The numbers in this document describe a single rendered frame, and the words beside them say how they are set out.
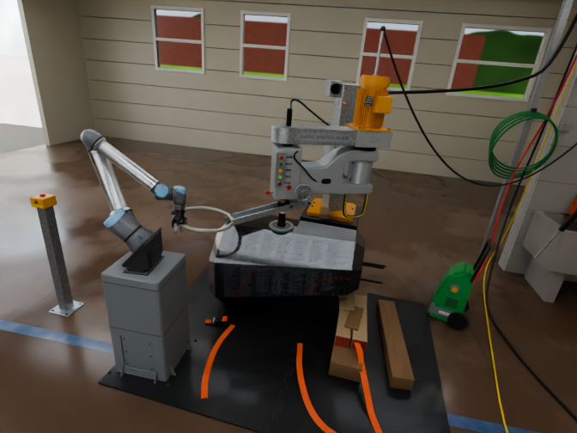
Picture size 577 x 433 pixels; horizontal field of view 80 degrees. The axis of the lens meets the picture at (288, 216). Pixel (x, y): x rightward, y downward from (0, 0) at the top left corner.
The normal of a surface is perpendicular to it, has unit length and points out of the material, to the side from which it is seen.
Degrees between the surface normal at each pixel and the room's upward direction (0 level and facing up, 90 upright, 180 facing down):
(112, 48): 90
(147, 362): 90
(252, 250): 45
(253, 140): 90
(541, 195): 90
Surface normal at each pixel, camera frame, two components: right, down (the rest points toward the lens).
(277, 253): -0.07, -0.39
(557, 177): -0.18, 0.37
